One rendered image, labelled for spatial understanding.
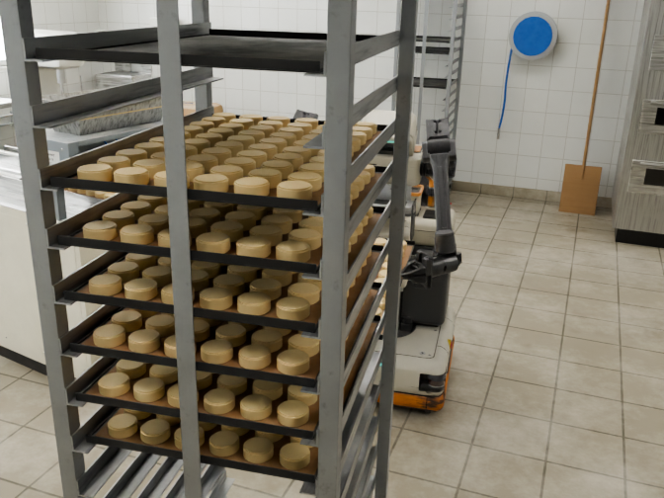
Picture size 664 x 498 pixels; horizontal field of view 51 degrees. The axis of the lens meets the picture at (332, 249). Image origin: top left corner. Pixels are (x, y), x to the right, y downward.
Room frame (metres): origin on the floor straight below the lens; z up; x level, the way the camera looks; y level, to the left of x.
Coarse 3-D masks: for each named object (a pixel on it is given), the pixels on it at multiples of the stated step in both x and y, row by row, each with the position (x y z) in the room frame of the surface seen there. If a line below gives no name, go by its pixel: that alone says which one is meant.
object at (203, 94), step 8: (192, 0) 1.58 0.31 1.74; (200, 0) 1.57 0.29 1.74; (192, 8) 1.58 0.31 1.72; (200, 8) 1.57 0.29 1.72; (208, 8) 1.60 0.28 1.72; (192, 16) 1.58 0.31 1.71; (200, 16) 1.57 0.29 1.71; (208, 16) 1.60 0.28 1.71; (200, 88) 1.57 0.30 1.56; (208, 88) 1.58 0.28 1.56; (200, 96) 1.57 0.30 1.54; (208, 96) 1.58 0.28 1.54; (200, 104) 1.57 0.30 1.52; (208, 104) 1.58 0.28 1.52; (216, 480) 1.57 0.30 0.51
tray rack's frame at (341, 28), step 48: (0, 0) 0.98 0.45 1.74; (336, 0) 0.88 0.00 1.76; (336, 48) 0.88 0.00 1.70; (336, 96) 0.88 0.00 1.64; (336, 144) 0.88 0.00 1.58; (48, 192) 0.99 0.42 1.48; (336, 192) 0.88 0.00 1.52; (336, 240) 0.88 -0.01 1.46; (48, 288) 0.98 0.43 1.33; (336, 288) 0.88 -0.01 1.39; (48, 336) 0.98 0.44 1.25; (192, 336) 0.93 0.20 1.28; (336, 336) 0.88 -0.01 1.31; (48, 384) 0.98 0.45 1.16; (192, 384) 0.93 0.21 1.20; (336, 384) 0.88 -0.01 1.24; (192, 432) 0.93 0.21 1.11; (336, 432) 0.87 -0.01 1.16; (192, 480) 0.94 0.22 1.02; (336, 480) 0.87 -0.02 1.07
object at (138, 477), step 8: (136, 456) 1.16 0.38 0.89; (144, 456) 1.19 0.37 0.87; (152, 456) 1.20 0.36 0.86; (160, 456) 1.20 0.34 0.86; (136, 464) 1.16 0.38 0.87; (144, 464) 1.18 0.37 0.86; (152, 464) 1.18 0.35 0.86; (128, 472) 1.13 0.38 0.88; (136, 472) 1.15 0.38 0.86; (144, 472) 1.15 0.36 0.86; (120, 480) 1.10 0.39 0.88; (128, 480) 1.13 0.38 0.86; (136, 480) 1.13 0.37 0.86; (112, 488) 1.07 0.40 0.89; (120, 488) 1.10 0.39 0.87; (128, 488) 1.10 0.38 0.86; (136, 488) 1.11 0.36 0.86; (104, 496) 1.05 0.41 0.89; (112, 496) 1.07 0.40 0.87; (120, 496) 1.08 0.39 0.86; (128, 496) 1.08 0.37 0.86
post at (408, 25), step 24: (408, 0) 1.47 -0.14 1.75; (408, 24) 1.47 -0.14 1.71; (408, 48) 1.47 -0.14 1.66; (408, 72) 1.47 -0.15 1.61; (408, 96) 1.47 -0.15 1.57; (408, 120) 1.47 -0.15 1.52; (408, 144) 1.48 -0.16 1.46; (384, 312) 1.48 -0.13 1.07; (384, 336) 1.47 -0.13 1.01; (384, 360) 1.47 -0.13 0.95; (384, 384) 1.47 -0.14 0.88; (384, 408) 1.47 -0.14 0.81; (384, 432) 1.47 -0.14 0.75; (384, 456) 1.47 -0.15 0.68; (384, 480) 1.47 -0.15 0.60
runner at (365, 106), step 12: (384, 84) 1.32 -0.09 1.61; (396, 84) 1.47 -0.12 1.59; (372, 96) 1.20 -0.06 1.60; (384, 96) 1.33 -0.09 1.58; (360, 108) 1.10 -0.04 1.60; (372, 108) 1.20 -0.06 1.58; (360, 120) 1.10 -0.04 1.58; (324, 132) 0.88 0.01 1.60; (312, 144) 0.89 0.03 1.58; (324, 144) 0.88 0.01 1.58
